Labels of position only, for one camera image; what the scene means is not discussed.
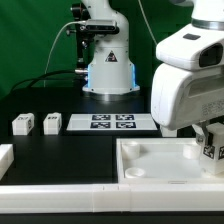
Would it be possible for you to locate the white cable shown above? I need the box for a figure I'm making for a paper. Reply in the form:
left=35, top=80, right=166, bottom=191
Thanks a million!
left=43, top=0, right=158, bottom=88

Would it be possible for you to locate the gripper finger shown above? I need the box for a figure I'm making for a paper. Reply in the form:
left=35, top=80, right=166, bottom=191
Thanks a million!
left=192, top=121, right=209, bottom=146

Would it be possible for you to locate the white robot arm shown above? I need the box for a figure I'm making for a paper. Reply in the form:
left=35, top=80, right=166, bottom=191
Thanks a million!
left=81, top=0, right=224, bottom=144

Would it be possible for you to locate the white square tabletop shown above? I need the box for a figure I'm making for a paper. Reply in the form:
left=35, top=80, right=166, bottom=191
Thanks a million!
left=116, top=138, right=224, bottom=184

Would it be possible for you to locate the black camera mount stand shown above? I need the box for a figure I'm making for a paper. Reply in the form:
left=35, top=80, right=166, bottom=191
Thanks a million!
left=66, top=3, right=93, bottom=85

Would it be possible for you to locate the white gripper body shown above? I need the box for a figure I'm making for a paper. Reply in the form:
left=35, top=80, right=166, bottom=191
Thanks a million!
left=151, top=25, right=224, bottom=130

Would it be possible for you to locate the left white rail piece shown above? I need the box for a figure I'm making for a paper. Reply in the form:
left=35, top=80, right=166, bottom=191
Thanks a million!
left=0, top=144, right=14, bottom=180

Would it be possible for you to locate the white front rail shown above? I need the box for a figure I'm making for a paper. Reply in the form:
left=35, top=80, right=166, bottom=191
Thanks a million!
left=0, top=184, right=224, bottom=214

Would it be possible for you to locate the black cable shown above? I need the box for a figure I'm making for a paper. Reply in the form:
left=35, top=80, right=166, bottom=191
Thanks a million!
left=9, top=69, right=84, bottom=94

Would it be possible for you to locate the white marker sheet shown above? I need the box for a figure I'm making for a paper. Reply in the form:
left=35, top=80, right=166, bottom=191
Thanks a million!
left=67, top=113, right=157, bottom=131

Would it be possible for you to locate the black depth camera bar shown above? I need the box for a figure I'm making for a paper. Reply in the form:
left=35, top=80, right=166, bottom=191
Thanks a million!
left=85, top=19, right=119, bottom=34

